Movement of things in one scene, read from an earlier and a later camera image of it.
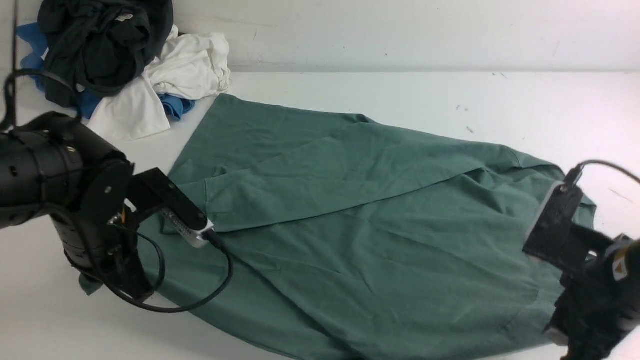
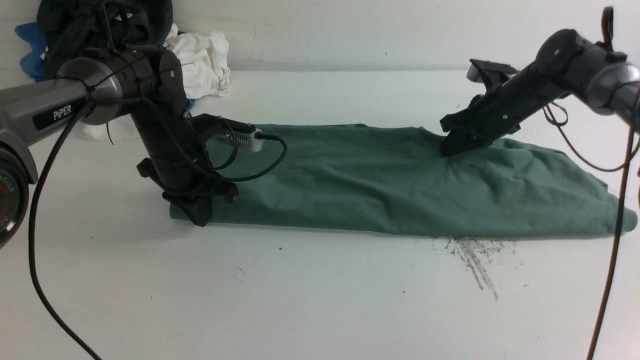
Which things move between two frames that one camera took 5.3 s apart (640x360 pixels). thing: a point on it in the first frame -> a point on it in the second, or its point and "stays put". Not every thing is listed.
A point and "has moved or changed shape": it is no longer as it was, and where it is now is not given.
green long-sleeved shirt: [338, 238] has moved or changed shape
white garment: [192, 67] stays put
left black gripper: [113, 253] -> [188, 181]
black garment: [100, 47] stays put
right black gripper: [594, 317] -> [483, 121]
